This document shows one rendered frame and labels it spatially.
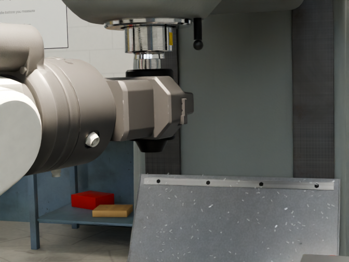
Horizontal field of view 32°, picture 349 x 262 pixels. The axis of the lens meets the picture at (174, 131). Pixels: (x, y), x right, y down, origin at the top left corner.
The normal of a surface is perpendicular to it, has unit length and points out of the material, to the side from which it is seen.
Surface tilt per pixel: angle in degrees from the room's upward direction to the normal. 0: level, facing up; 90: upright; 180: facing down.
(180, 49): 90
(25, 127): 101
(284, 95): 90
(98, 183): 90
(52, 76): 44
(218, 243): 63
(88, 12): 150
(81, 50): 90
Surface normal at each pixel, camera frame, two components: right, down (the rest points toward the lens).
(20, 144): 0.83, 0.21
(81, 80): 0.65, -0.58
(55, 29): -0.31, 0.09
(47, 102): 0.17, -0.14
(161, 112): -0.54, 0.09
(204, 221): -0.30, -0.36
